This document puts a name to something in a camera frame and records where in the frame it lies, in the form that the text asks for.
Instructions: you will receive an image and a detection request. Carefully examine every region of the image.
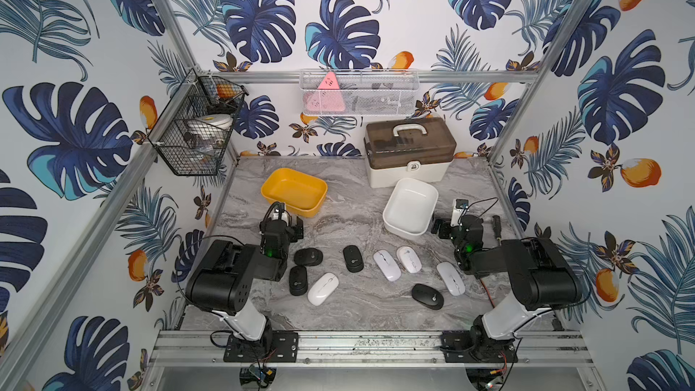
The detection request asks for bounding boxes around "black mouse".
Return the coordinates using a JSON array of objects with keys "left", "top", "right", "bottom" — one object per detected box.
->
[
  {"left": 293, "top": 247, "right": 323, "bottom": 267},
  {"left": 411, "top": 283, "right": 445, "bottom": 311},
  {"left": 289, "top": 265, "right": 309, "bottom": 296},
  {"left": 343, "top": 245, "right": 364, "bottom": 273}
]

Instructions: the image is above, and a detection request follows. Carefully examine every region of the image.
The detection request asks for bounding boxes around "yellow plastic bin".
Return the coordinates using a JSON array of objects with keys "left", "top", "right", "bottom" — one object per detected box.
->
[{"left": 261, "top": 168, "right": 329, "bottom": 218}]

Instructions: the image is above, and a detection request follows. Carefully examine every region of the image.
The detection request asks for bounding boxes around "white mouse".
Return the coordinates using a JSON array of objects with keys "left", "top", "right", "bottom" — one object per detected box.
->
[
  {"left": 307, "top": 273, "right": 340, "bottom": 306},
  {"left": 436, "top": 262, "right": 465, "bottom": 296},
  {"left": 373, "top": 250, "right": 402, "bottom": 282},
  {"left": 396, "top": 246, "right": 423, "bottom": 274}
]

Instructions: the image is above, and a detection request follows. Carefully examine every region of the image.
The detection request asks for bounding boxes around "white plastic bin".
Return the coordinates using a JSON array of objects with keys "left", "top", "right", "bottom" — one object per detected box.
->
[{"left": 382, "top": 178, "right": 439, "bottom": 241}]

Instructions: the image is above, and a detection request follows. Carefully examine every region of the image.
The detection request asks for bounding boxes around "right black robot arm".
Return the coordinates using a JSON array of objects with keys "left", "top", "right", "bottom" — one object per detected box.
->
[{"left": 431, "top": 199, "right": 584, "bottom": 347}]

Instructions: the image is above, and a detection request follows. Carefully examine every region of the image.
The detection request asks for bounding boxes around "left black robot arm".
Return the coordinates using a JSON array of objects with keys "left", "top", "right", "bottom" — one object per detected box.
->
[{"left": 185, "top": 201, "right": 303, "bottom": 346}]

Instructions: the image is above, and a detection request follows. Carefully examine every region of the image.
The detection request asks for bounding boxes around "brown lid storage case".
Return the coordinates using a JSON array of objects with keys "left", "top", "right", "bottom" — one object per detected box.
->
[{"left": 364, "top": 118, "right": 457, "bottom": 188}]

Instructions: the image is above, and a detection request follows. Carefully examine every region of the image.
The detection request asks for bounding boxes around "white bowl in basket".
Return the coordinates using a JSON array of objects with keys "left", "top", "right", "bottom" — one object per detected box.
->
[{"left": 188, "top": 114, "right": 233, "bottom": 139}]

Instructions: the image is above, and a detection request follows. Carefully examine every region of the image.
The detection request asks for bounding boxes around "pink triangle object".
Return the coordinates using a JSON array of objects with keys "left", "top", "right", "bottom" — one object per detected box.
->
[{"left": 305, "top": 72, "right": 346, "bottom": 114}]

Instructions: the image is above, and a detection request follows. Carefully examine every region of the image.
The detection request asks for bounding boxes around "black handle screwdriver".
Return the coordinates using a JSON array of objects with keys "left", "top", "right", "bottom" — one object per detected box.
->
[{"left": 492, "top": 215, "right": 502, "bottom": 245}]

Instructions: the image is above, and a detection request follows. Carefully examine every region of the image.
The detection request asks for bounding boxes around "red black power cable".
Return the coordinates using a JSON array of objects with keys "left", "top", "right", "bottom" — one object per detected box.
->
[{"left": 477, "top": 276, "right": 496, "bottom": 310}]

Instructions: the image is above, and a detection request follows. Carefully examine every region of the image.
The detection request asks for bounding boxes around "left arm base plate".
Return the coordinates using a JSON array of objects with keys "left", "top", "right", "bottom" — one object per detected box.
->
[{"left": 223, "top": 331, "right": 300, "bottom": 364}]

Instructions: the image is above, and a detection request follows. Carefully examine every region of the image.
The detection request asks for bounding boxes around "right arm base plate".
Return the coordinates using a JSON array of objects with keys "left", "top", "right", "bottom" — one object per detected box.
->
[{"left": 439, "top": 328, "right": 518, "bottom": 364}]

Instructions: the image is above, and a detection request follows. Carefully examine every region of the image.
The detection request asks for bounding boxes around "black wire basket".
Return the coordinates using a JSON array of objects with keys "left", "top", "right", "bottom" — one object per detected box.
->
[{"left": 148, "top": 70, "right": 249, "bottom": 177}]

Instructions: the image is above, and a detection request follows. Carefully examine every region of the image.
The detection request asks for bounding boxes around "clear wall shelf basket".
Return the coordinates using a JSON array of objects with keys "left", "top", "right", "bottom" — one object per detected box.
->
[{"left": 299, "top": 70, "right": 420, "bottom": 117}]

